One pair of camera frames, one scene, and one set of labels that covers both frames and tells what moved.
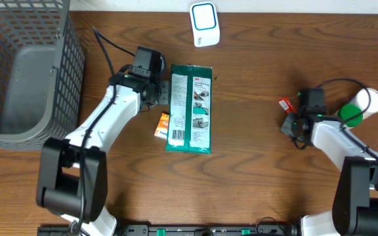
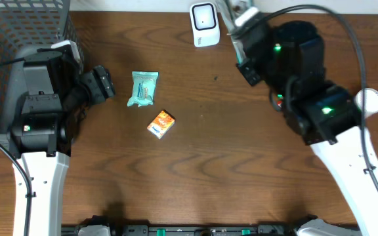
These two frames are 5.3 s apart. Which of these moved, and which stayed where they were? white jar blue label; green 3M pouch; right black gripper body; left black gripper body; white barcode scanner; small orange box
Moved: small orange box; left black gripper body; right black gripper body; green 3M pouch
Stayed: white barcode scanner; white jar blue label
